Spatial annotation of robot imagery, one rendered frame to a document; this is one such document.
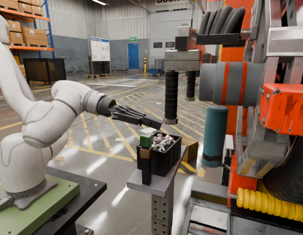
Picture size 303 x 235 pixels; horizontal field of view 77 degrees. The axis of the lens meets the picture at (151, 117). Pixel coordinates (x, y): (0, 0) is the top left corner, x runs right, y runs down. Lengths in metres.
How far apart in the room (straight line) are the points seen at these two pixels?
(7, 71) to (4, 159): 0.34
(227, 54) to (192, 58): 0.60
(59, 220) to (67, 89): 0.53
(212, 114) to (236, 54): 0.40
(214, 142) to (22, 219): 0.80
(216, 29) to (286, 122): 0.25
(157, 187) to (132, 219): 0.55
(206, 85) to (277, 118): 0.32
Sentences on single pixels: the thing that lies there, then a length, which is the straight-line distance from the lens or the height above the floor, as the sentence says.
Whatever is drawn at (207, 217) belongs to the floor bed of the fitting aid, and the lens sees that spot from 1.25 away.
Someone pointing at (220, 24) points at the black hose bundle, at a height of 1.00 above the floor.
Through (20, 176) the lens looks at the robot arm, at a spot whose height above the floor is 0.47.
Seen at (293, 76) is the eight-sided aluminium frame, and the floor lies 0.90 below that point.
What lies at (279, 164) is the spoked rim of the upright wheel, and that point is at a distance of 0.60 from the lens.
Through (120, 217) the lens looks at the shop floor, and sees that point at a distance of 1.33.
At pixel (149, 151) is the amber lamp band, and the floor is 0.60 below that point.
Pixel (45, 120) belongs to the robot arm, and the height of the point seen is 0.74.
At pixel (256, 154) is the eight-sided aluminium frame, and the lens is 0.47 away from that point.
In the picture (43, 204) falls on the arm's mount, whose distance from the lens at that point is 0.98.
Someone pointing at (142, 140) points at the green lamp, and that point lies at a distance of 0.70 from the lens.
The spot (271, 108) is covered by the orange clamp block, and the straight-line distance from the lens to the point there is 0.34.
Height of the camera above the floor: 0.93
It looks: 17 degrees down
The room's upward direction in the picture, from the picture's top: straight up
